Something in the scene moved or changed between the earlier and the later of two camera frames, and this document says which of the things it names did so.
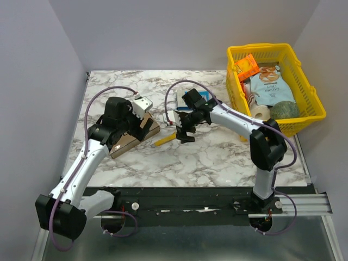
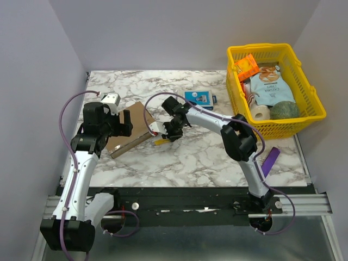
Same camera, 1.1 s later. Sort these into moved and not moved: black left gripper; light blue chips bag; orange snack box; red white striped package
Moved: black left gripper
Not moved: red white striped package; orange snack box; light blue chips bag
